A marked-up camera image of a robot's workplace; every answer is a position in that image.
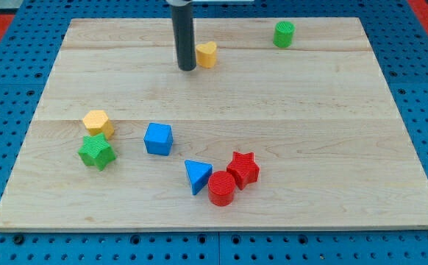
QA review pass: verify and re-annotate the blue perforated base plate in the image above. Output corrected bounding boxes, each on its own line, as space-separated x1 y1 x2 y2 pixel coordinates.
0 1 428 264

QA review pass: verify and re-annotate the blue cube block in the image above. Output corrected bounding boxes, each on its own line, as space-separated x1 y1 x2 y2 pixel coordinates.
143 123 173 156

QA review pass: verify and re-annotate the light wooden board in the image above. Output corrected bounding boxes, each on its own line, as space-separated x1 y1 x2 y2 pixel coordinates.
0 18 428 233

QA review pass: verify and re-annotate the red cylinder block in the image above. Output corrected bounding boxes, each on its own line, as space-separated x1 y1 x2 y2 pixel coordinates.
207 171 236 207

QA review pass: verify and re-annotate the blue triangle block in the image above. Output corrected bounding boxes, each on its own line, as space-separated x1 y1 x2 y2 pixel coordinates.
185 160 213 196

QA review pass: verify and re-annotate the green star block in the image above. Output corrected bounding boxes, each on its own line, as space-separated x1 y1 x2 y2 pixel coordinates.
78 132 116 171

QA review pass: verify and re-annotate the yellow heart block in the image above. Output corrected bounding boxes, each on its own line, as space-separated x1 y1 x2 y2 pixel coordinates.
195 41 218 68

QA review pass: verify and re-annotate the green cylinder block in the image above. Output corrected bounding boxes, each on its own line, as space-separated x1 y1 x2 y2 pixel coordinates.
273 21 295 48

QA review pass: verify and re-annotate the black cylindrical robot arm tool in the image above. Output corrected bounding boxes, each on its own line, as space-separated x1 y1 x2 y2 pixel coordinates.
167 0 196 71

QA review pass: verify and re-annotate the red star block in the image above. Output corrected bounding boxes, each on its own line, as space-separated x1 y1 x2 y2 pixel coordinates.
227 152 260 190

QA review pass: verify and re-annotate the yellow hexagon block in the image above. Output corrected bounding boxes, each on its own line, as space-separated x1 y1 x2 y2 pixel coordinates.
82 110 115 140

